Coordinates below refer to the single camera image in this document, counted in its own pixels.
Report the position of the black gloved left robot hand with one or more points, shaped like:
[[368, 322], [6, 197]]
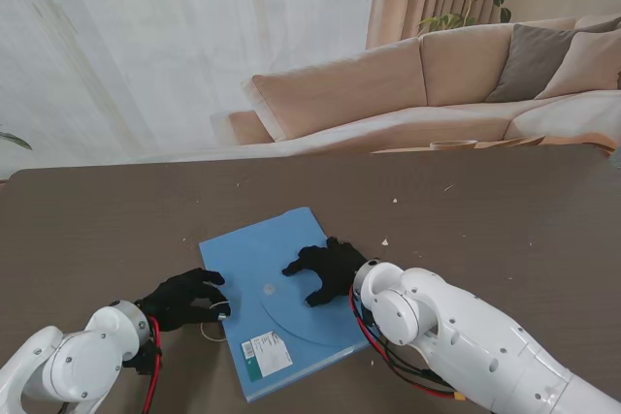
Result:
[[179, 300]]

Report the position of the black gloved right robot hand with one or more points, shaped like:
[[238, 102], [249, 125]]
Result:
[[335, 268]]

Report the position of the blue file folder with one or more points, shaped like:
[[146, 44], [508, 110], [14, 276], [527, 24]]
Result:
[[281, 322]]

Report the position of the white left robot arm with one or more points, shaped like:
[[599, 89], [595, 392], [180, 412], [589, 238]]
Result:
[[73, 360]]

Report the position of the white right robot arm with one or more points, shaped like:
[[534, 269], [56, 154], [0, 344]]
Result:
[[475, 331]]

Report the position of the round wooden tray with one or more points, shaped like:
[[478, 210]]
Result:
[[453, 144]]

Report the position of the beige sofa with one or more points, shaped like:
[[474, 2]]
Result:
[[339, 89]]

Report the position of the wooden coffee table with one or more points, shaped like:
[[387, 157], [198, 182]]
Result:
[[504, 143]]

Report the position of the small green plant leaves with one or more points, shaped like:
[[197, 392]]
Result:
[[17, 140]]

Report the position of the white sheer curtain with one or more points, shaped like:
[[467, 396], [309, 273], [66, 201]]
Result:
[[194, 45]]

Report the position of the grey cushion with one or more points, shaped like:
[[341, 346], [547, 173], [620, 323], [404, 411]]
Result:
[[529, 65]]

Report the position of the beige cushion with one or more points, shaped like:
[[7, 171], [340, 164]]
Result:
[[587, 65]]

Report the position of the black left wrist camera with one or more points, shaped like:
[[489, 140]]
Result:
[[143, 360]]

